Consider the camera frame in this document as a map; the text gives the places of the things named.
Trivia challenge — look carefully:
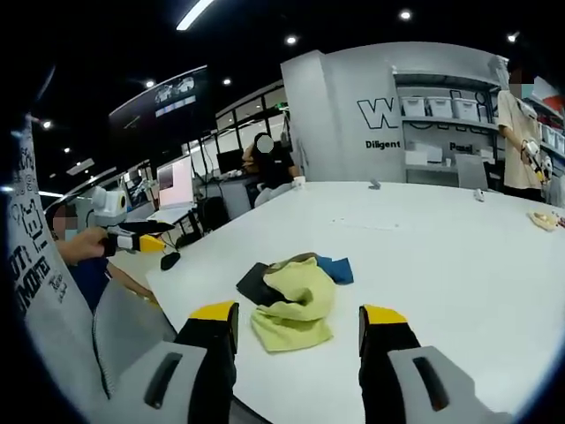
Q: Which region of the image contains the white chair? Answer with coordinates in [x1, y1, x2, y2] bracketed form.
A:
[252, 182, 296, 209]

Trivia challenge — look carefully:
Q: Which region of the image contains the person's white printed jacket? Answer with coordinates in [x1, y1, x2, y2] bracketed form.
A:
[6, 117, 177, 424]

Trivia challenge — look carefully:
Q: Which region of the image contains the black cloth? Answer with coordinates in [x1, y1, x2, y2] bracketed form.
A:
[235, 261, 301, 307]

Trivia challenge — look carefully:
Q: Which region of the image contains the blue cloth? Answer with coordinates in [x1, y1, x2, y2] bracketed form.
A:
[315, 254, 355, 285]

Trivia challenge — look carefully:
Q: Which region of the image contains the beige cloth with items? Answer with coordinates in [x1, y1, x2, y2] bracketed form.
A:
[526, 210, 565, 231]

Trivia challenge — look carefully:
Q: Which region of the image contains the black monitor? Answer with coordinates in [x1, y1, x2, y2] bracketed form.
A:
[215, 148, 245, 176]

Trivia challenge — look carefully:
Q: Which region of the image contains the yellow-green garment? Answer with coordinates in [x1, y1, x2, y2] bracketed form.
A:
[250, 257, 335, 353]

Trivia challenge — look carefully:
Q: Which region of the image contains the grey panel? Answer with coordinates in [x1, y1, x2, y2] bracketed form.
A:
[454, 153, 490, 192]

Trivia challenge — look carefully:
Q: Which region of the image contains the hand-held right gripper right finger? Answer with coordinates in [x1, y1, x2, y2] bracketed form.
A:
[358, 303, 486, 424]

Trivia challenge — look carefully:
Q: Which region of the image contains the pale pink monitor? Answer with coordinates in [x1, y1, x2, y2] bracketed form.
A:
[156, 154, 196, 211]

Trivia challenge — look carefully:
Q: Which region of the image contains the white storage shelf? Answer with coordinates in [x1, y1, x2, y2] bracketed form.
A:
[392, 70, 507, 183]

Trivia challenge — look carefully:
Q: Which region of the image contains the white storage box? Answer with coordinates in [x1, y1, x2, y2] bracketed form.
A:
[453, 97, 481, 120]
[398, 96, 427, 118]
[426, 96, 455, 119]

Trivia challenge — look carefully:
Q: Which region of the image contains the person's left hand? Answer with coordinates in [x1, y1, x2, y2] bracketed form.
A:
[61, 228, 111, 267]

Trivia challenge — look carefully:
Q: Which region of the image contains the hanging dark display screen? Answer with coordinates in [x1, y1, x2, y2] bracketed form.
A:
[153, 75, 199, 118]

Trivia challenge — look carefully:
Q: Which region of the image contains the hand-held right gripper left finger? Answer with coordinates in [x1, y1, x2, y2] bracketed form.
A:
[112, 300, 242, 424]

